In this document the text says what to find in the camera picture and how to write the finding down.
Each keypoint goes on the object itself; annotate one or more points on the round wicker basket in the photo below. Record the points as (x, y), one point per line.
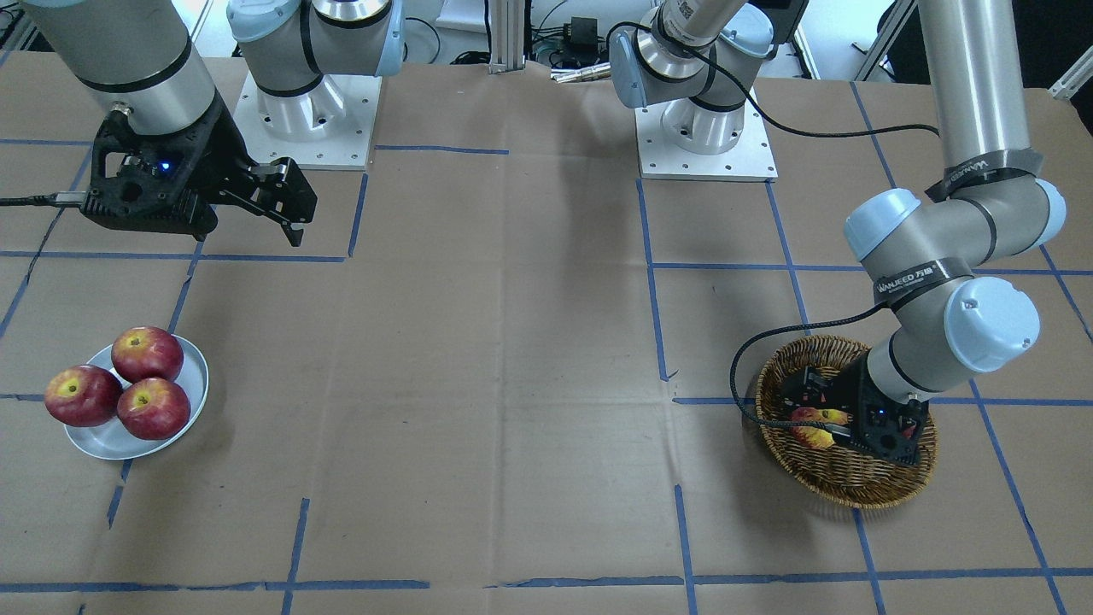
(839, 474)

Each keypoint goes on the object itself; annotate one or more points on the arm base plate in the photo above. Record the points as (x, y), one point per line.
(743, 145)
(337, 128)

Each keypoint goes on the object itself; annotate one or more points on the light blue plate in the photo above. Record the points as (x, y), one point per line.
(112, 441)

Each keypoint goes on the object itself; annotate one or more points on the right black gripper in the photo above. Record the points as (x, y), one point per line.
(219, 152)

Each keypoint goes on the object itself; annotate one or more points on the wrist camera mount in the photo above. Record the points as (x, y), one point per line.
(886, 429)
(147, 183)

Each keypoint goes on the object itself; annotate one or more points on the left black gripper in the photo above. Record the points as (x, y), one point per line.
(846, 386)

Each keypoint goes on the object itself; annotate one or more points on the red apple on plate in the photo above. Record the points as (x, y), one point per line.
(147, 352)
(83, 396)
(154, 409)

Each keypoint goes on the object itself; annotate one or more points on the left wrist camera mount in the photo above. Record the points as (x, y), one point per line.
(886, 429)

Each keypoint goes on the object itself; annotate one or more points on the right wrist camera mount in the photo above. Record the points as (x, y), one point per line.
(147, 183)

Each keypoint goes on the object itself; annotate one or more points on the aluminium frame post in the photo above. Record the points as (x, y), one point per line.
(507, 23)

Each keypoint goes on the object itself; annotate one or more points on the yellow-red apple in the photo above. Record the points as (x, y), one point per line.
(815, 438)

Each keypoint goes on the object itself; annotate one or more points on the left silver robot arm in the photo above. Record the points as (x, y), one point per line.
(699, 59)

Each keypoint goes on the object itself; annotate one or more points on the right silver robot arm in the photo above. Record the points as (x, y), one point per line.
(140, 53)

